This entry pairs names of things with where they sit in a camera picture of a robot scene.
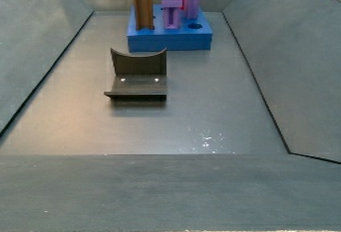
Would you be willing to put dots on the purple pentagon peg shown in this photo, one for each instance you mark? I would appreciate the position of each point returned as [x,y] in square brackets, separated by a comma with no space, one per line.
[172,10]

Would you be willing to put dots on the black curved holder stand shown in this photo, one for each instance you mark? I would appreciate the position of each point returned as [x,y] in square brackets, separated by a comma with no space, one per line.
[141,76]

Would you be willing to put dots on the red block peg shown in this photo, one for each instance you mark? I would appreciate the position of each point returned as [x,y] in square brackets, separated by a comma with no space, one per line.
[182,5]

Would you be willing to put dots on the blue peg board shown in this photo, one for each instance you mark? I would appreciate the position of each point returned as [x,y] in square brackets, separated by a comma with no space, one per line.
[193,35]

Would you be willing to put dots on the brown notched rectangular peg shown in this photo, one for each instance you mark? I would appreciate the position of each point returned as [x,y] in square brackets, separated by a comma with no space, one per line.
[144,14]

